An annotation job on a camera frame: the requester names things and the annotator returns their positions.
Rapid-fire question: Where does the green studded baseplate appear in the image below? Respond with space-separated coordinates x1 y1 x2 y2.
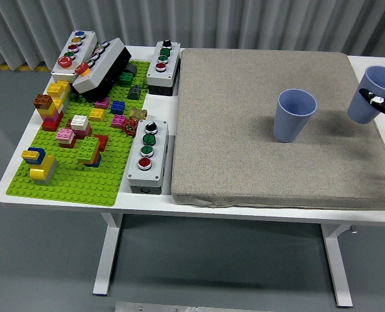
5 60 151 207

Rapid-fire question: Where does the yellow toy brick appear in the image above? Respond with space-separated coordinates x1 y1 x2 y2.
89 107 106 123

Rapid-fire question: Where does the blue and yellow brick stack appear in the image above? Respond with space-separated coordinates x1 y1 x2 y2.
21 147 46 166

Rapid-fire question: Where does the yellow pink white brick stack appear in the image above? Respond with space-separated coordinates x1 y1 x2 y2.
47 80 71 109

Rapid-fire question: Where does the flat five-button control box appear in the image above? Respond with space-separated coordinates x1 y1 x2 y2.
51 31 98 84

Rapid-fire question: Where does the grey-brown cushion mat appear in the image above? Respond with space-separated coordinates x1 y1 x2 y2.
171 47 385 209

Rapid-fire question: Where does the red toy brick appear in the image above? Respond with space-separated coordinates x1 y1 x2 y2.
94 134 109 152

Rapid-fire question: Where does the tilted five-button control box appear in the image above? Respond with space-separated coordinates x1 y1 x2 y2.
71 37 132 103

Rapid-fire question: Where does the brass valve with red handwheel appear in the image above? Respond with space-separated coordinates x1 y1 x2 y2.
121 107 148 138

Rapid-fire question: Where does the pink white red brick stack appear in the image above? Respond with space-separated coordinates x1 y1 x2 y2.
56 127 77 149

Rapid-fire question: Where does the green orange blue brick stack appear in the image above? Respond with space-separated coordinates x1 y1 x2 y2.
77 136 102 168

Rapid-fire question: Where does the blue ribbed plastic cup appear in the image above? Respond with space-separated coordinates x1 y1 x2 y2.
347 66 385 125
273 88 317 143

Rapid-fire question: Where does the white table leg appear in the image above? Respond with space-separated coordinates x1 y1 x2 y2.
92 213 123 296
320 224 354 308

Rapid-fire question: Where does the grey sloped toy brick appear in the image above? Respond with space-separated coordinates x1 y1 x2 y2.
127 84 142 101

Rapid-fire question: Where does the yellow black floor tape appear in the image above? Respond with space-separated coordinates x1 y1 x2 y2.
0 63 55 72

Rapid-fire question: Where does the yellow and grey brick stack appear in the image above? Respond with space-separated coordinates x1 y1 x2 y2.
29 154 57 185

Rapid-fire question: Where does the grey pleated curtain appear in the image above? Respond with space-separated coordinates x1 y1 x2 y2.
0 0 385 71

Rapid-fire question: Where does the white and pink brick stack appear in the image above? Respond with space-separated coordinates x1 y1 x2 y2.
70 114 93 140

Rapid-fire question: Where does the grey four-button control box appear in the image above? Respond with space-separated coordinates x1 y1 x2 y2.
127 119 169 195
145 40 182 97

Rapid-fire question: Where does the brown yellow red brick stack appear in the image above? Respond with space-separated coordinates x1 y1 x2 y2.
33 94 65 132

